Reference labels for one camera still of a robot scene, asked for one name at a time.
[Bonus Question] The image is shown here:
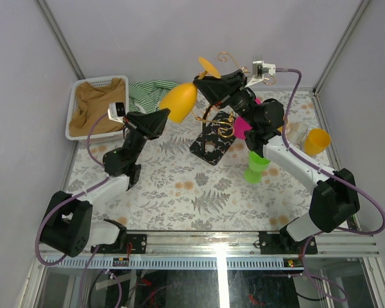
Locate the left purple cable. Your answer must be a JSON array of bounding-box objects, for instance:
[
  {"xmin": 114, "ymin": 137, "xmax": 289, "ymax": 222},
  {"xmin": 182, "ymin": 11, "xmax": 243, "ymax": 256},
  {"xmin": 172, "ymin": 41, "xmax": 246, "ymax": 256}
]
[{"xmin": 34, "ymin": 112, "xmax": 112, "ymax": 308}]

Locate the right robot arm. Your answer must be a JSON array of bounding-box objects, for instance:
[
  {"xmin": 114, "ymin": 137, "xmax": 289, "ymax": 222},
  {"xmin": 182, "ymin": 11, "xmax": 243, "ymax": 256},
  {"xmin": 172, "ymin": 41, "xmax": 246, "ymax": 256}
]
[{"xmin": 193, "ymin": 71, "xmax": 360, "ymax": 253}]

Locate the orange wine glass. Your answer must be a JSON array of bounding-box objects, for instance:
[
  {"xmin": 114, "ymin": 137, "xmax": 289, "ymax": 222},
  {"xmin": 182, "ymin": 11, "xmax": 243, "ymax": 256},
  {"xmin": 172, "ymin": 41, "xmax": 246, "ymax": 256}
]
[
  {"xmin": 159, "ymin": 57, "xmax": 221, "ymax": 123},
  {"xmin": 304, "ymin": 128, "xmax": 331, "ymax": 156}
]

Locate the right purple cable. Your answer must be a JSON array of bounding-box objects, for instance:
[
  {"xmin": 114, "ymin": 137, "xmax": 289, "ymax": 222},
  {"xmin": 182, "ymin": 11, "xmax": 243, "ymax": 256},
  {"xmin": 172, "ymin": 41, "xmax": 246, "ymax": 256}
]
[{"xmin": 275, "ymin": 67, "xmax": 385, "ymax": 302}]

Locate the green striped cloth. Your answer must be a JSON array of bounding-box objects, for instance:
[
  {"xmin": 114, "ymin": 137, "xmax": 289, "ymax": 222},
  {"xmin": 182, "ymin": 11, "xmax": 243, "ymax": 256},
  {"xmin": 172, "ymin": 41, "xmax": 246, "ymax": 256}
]
[{"xmin": 128, "ymin": 80, "xmax": 178, "ymax": 114}]

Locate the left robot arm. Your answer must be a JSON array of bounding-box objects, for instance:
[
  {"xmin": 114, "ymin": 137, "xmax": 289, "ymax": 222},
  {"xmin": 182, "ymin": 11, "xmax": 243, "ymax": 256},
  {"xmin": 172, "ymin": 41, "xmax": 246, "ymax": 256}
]
[{"xmin": 35, "ymin": 103, "xmax": 170, "ymax": 266}]

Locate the purple cable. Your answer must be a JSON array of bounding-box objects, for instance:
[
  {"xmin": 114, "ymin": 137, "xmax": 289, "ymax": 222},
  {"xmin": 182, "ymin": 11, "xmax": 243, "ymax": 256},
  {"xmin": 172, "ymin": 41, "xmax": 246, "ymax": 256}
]
[
  {"xmin": 275, "ymin": 67, "xmax": 385, "ymax": 302},
  {"xmin": 34, "ymin": 112, "xmax": 112, "ymax": 308}
]

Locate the green plastic wine glass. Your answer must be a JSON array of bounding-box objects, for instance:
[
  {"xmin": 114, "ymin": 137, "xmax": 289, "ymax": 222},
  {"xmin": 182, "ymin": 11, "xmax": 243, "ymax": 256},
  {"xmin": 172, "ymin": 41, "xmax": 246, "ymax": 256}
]
[{"xmin": 244, "ymin": 151, "xmax": 270, "ymax": 184}]

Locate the gold wine glass rack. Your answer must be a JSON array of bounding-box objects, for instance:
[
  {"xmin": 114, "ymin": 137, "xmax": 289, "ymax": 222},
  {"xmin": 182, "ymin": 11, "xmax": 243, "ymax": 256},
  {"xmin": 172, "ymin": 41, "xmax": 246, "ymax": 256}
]
[{"xmin": 190, "ymin": 68, "xmax": 272, "ymax": 166}]

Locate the aluminium front rail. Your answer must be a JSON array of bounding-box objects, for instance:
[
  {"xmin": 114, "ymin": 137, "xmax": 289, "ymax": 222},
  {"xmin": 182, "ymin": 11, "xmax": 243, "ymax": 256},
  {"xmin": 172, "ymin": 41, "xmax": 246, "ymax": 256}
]
[{"xmin": 35, "ymin": 229, "xmax": 381, "ymax": 257}]

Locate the white plastic basket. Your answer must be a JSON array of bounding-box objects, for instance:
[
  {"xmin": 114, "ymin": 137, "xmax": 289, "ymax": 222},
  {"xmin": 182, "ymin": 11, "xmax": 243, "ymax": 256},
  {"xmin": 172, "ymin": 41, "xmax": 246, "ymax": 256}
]
[{"xmin": 65, "ymin": 75, "xmax": 129, "ymax": 142}]

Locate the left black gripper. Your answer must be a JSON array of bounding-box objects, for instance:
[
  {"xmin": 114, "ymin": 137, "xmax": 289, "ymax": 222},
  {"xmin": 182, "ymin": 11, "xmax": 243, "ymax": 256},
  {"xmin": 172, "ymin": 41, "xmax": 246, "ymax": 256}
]
[{"xmin": 121, "ymin": 107, "xmax": 168, "ymax": 166}]

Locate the clear wine glass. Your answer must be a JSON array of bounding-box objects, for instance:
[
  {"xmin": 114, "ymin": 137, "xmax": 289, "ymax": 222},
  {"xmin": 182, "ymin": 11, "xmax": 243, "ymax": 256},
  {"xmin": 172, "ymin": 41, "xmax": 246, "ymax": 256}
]
[{"xmin": 286, "ymin": 122, "xmax": 309, "ymax": 145}]

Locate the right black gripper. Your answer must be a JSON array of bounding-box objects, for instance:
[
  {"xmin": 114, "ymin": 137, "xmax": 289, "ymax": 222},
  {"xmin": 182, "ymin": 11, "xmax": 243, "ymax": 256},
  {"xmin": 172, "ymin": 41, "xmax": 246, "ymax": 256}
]
[{"xmin": 193, "ymin": 70, "xmax": 259, "ymax": 129}]

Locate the floral table mat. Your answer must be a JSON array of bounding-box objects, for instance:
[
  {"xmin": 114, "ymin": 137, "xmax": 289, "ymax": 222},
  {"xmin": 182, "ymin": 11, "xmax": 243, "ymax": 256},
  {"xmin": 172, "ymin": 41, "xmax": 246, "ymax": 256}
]
[{"xmin": 62, "ymin": 90, "xmax": 350, "ymax": 232}]

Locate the pink plastic wine glass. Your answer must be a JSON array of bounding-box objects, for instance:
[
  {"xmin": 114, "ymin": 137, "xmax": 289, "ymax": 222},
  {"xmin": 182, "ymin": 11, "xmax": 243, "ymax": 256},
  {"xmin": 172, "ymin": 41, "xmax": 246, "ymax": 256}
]
[{"xmin": 234, "ymin": 117, "xmax": 252, "ymax": 140}]

